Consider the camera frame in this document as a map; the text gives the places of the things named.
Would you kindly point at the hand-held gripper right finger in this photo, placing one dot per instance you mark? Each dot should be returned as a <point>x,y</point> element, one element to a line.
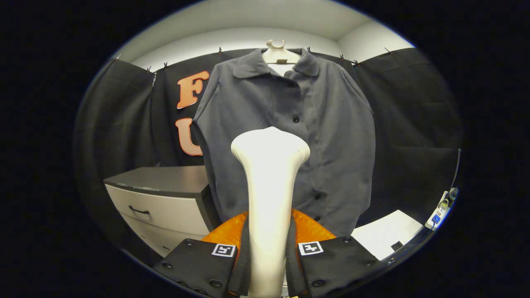
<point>295,269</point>

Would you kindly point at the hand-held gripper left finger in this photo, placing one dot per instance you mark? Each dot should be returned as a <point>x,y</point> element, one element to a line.
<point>243,269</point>

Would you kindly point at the white garment steamer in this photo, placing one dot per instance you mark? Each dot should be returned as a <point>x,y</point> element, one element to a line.
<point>269,198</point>

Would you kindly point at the dark grey button shirt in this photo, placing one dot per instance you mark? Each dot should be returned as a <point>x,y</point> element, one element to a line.
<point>248,107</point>

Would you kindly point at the cream clothes hanger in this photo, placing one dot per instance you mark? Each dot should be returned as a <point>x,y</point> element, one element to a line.
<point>275,54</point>

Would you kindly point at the white table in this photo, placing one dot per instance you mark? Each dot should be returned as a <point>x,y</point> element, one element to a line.
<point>381,236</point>

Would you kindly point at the grey drawer cabinet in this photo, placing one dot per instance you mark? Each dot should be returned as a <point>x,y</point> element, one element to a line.
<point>165,207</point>

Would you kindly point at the small black flat object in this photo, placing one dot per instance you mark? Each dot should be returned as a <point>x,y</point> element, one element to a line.
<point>396,246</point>

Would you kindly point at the black backdrop cloth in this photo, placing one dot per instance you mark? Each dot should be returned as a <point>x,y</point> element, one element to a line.
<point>414,124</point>

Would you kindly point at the row of black clips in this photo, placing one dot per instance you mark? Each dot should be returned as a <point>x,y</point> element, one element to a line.
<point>219,51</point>

